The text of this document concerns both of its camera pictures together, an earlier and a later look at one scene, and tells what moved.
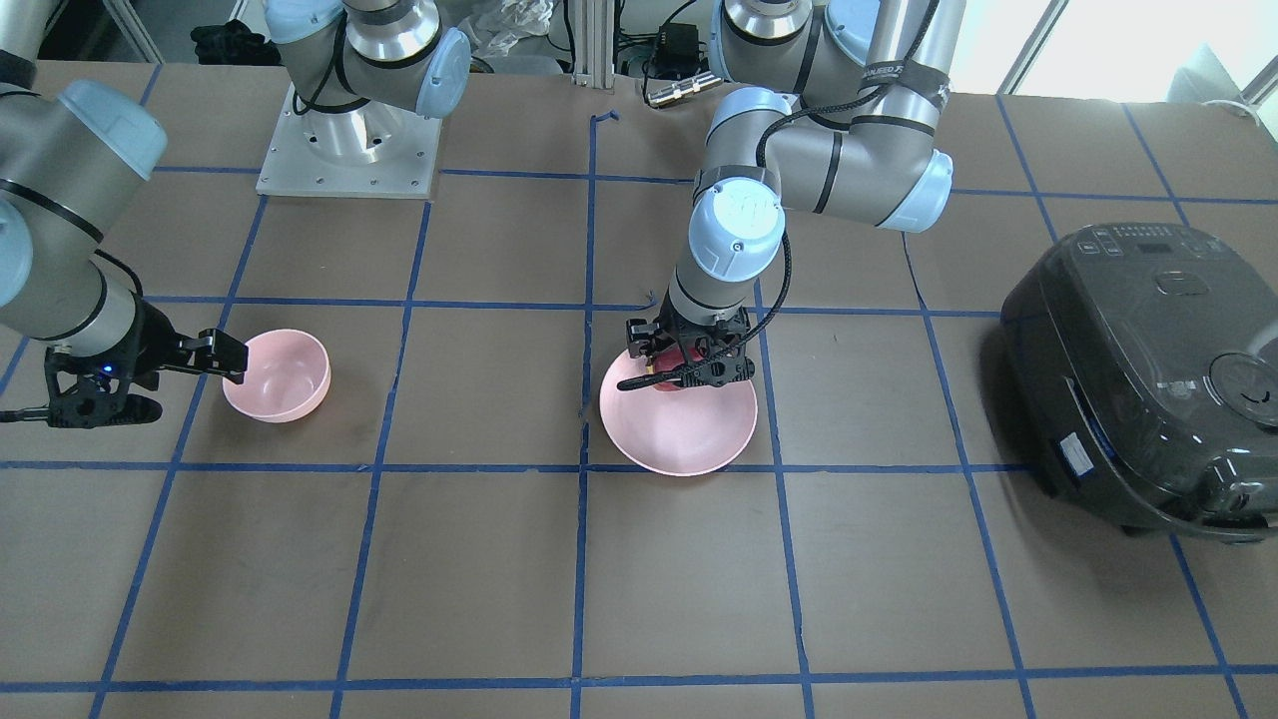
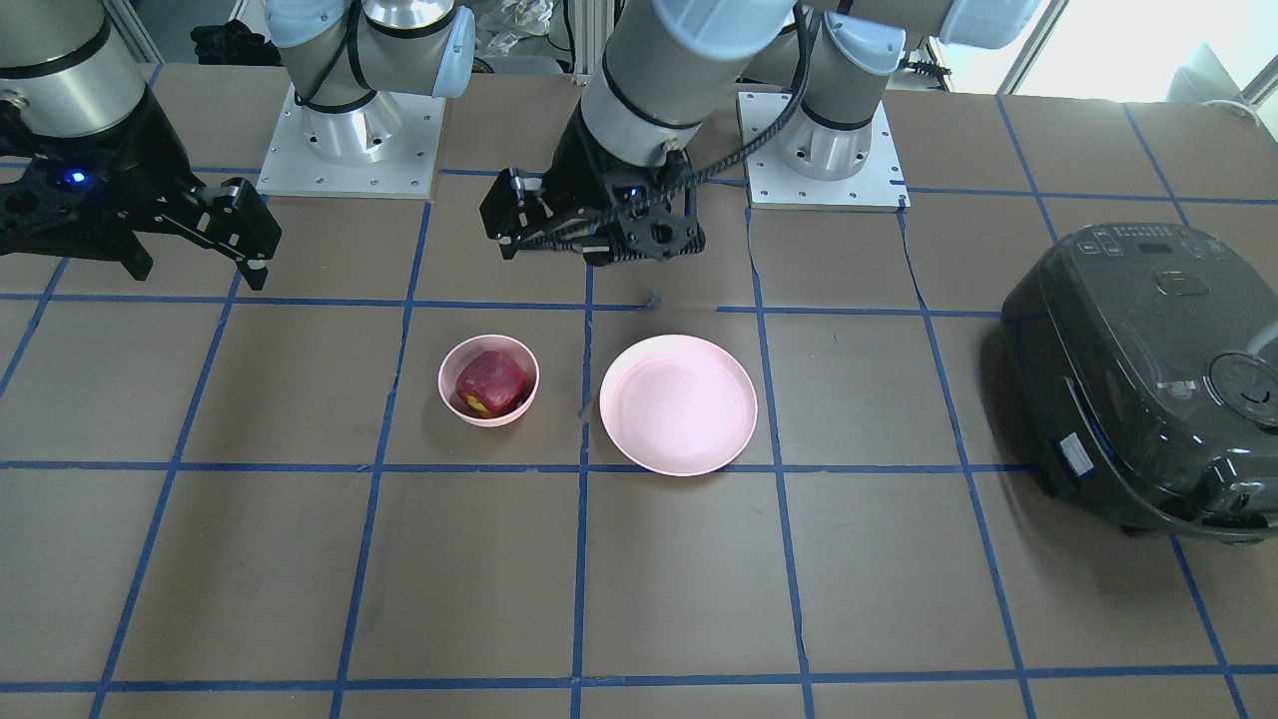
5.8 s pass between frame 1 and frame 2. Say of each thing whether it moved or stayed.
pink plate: stayed
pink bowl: moved
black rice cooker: stayed
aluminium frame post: stayed
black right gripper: moved
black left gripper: moved
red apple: moved
